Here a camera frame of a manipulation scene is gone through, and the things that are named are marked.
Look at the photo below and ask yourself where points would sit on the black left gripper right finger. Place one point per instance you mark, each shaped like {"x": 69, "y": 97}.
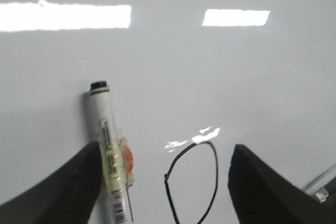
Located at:
{"x": 260, "y": 195}

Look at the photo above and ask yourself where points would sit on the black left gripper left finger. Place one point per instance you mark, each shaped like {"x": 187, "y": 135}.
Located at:
{"x": 68, "y": 195}

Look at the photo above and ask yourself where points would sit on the white whiteboard marker pen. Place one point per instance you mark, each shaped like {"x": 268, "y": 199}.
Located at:
{"x": 105, "y": 130}

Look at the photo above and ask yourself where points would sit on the white whiteboard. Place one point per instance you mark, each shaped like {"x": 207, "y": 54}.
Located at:
{"x": 254, "y": 72}

